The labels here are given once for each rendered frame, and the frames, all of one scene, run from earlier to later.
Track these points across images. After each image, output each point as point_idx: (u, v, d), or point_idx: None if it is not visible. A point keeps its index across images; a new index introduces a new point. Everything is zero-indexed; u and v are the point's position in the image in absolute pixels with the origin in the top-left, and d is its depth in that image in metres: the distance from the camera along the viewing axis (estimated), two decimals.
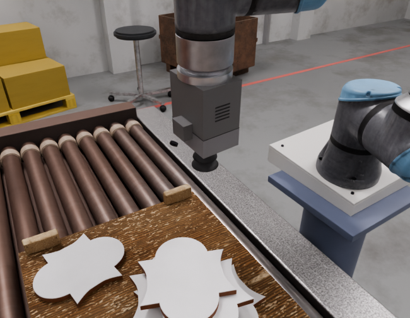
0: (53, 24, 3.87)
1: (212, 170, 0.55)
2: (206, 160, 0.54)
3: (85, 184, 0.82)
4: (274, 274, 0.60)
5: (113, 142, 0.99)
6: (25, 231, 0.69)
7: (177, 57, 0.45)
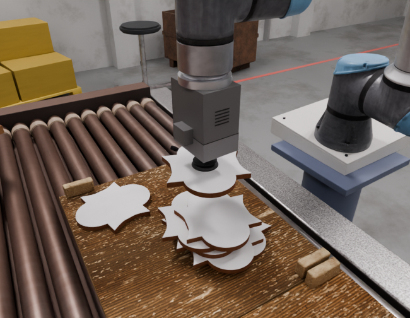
0: (60, 20, 3.98)
1: (212, 169, 0.55)
2: None
3: (109, 148, 0.93)
4: (278, 213, 0.70)
5: (131, 115, 1.10)
6: (62, 183, 0.79)
7: (178, 63, 0.47)
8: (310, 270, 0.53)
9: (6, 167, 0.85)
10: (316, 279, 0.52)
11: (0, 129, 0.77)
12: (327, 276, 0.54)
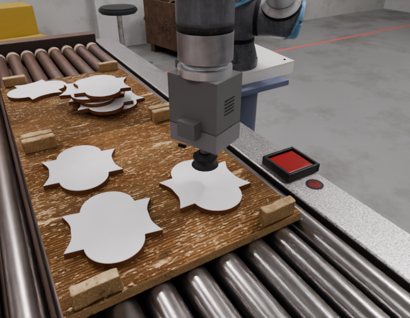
0: (46, 5, 4.24)
1: (216, 168, 0.56)
2: (210, 159, 0.54)
3: (49, 68, 1.19)
4: (158, 97, 0.97)
5: (74, 52, 1.36)
6: None
7: (182, 56, 0.45)
8: (152, 110, 0.79)
9: None
10: (156, 114, 0.78)
11: None
12: (166, 115, 0.80)
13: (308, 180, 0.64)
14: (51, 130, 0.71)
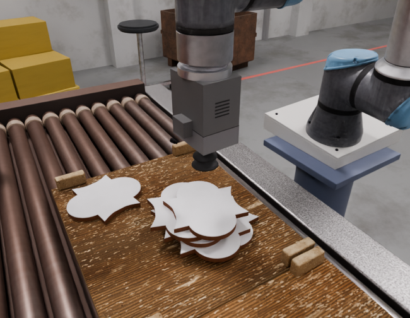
0: (58, 19, 3.99)
1: (212, 169, 0.55)
2: (206, 159, 0.54)
3: (103, 143, 0.94)
4: (267, 205, 0.72)
5: (125, 111, 1.11)
6: (54, 176, 0.80)
7: (178, 53, 0.46)
8: (294, 259, 0.54)
9: (0, 161, 0.86)
10: (300, 267, 0.53)
11: None
12: (311, 264, 0.55)
13: None
14: (161, 317, 0.46)
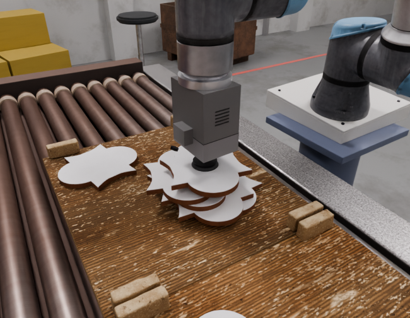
0: (57, 12, 3.95)
1: (212, 169, 0.55)
2: None
3: (98, 117, 0.90)
4: (270, 174, 0.68)
5: (122, 88, 1.07)
6: None
7: (178, 63, 0.47)
8: (301, 221, 0.50)
9: None
10: (308, 229, 0.49)
11: None
12: (320, 228, 0.51)
13: None
14: (158, 277, 0.42)
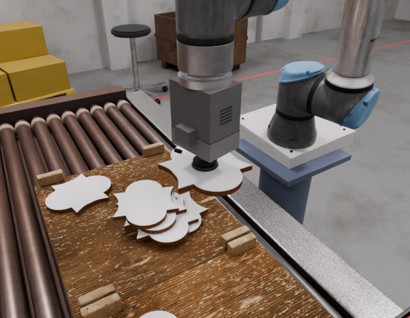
0: (54, 23, 4.10)
1: (214, 168, 0.55)
2: None
3: (82, 145, 1.05)
4: (219, 199, 0.83)
5: (106, 116, 1.22)
6: (38, 175, 0.91)
7: (180, 64, 0.46)
8: (229, 243, 0.65)
9: None
10: (233, 249, 0.65)
11: None
12: (245, 247, 0.66)
13: None
14: (113, 286, 0.57)
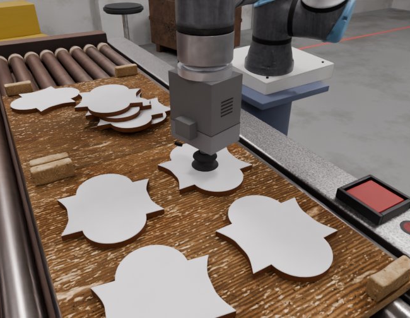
0: (48, 4, 4.09)
1: (214, 168, 0.55)
2: (208, 159, 0.54)
3: (57, 72, 1.04)
4: None
5: (84, 53, 1.21)
6: None
7: (180, 55, 0.46)
8: None
9: None
10: None
11: None
12: None
13: (402, 223, 0.49)
14: (67, 154, 0.56)
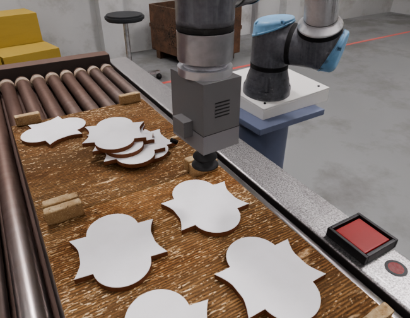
0: (50, 12, 4.13)
1: (212, 169, 0.55)
2: (206, 159, 0.54)
3: (63, 98, 1.08)
4: None
5: (89, 76, 1.26)
6: None
7: (178, 53, 0.46)
8: (191, 163, 0.68)
9: None
10: (195, 168, 0.68)
11: None
12: None
13: (386, 262, 0.54)
14: (76, 194, 0.60)
